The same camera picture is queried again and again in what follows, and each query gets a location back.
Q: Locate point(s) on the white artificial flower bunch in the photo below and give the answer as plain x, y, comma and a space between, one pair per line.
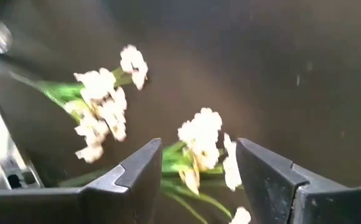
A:
98, 84
202, 133

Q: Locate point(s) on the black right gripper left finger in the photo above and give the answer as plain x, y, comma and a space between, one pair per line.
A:
68, 205

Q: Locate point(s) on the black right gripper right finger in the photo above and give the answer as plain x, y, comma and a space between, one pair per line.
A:
317, 205

